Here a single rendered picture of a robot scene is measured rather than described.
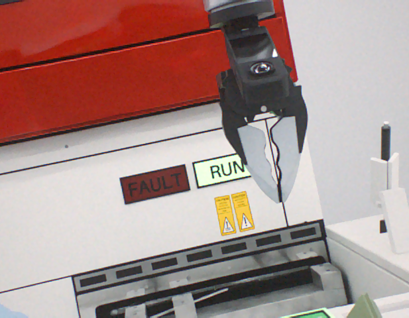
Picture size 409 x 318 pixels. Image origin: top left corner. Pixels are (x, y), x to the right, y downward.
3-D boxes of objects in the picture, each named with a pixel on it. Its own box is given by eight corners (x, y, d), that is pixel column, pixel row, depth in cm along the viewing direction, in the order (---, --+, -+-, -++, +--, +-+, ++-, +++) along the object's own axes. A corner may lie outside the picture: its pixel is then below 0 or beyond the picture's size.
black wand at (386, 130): (393, 124, 110) (389, 118, 111) (382, 126, 110) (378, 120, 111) (390, 234, 123) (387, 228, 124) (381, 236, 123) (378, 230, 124)
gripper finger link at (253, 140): (273, 199, 95) (257, 118, 94) (282, 203, 89) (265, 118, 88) (246, 204, 95) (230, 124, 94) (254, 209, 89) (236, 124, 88)
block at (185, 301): (175, 313, 144) (171, 295, 144) (194, 309, 144) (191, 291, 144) (177, 324, 136) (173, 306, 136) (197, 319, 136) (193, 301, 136)
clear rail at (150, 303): (110, 317, 148) (109, 309, 148) (317, 269, 151) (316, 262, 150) (110, 318, 147) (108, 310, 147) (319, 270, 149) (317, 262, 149)
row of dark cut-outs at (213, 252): (77, 291, 147) (73, 277, 147) (321, 236, 150) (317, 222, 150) (76, 291, 146) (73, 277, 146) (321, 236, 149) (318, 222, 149)
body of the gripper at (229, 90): (288, 112, 96) (267, 7, 96) (302, 111, 88) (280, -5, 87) (223, 126, 96) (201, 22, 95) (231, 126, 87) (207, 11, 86)
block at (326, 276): (313, 282, 145) (309, 265, 145) (332, 278, 146) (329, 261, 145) (323, 291, 137) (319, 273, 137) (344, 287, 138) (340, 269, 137)
